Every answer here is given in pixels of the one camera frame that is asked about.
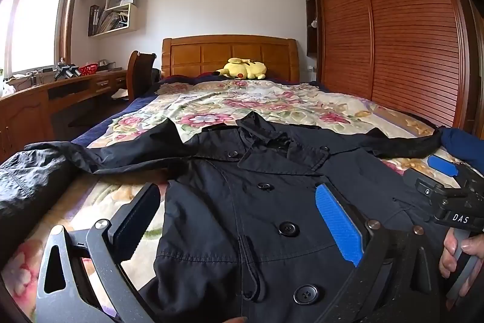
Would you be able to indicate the black trench coat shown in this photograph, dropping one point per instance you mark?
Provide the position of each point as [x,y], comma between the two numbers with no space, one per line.
[227,232]

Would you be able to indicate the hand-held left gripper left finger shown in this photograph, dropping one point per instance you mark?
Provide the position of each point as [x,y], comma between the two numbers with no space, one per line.
[136,217]

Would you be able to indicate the blue cloth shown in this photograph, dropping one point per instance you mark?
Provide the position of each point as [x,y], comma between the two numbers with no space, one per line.
[463,147]

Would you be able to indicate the row of books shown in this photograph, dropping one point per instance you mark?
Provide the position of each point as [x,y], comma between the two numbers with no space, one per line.
[109,22]

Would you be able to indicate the navy bed sheet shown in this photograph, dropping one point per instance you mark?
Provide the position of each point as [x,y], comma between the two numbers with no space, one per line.
[124,111]

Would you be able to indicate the dark grey jacket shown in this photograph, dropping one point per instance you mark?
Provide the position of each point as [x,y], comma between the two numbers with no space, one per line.
[26,186]

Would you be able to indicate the white papers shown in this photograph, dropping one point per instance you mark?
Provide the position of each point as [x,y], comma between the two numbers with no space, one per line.
[120,94]

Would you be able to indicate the floral blanket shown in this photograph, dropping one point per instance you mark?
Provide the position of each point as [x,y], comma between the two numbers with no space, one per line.
[227,103]

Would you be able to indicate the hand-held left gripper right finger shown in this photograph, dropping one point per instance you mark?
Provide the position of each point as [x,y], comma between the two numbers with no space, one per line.
[336,221]

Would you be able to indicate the person's right hand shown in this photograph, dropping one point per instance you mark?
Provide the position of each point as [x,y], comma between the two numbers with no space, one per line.
[448,255]

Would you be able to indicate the wood-framed window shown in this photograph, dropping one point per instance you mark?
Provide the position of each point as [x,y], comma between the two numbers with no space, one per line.
[37,24]

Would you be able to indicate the wooden desk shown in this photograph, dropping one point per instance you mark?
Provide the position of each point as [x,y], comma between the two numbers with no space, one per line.
[22,111]

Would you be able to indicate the black grey gadget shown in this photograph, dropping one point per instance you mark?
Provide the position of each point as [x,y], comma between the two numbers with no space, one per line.
[66,72]

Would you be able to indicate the red basket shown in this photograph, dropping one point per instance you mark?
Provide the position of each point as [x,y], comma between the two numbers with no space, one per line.
[89,70]

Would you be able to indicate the yellow plush toy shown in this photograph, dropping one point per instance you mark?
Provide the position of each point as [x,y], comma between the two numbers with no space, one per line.
[245,69]

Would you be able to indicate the wooden chair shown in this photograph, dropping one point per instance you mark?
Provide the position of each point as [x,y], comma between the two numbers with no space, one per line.
[138,73]

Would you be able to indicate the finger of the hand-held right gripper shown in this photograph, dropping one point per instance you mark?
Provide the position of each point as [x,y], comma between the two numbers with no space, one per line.
[425,186]
[442,166]

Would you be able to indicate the white wall shelf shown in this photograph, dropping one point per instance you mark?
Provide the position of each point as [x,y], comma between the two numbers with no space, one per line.
[132,20]

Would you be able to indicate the wooden louvred wardrobe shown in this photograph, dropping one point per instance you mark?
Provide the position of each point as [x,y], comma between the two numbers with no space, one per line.
[397,43]

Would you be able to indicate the wooden headboard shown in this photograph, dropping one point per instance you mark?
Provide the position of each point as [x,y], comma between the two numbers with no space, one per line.
[189,58]

